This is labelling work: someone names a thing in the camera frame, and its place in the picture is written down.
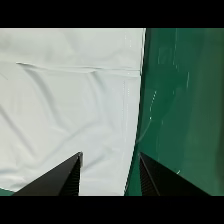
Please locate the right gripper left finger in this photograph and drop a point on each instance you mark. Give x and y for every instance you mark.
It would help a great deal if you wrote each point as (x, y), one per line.
(63, 180)

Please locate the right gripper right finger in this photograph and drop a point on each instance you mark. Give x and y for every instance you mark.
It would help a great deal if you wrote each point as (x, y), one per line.
(160, 181)

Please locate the white shirt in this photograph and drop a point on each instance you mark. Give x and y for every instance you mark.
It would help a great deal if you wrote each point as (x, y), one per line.
(66, 100)

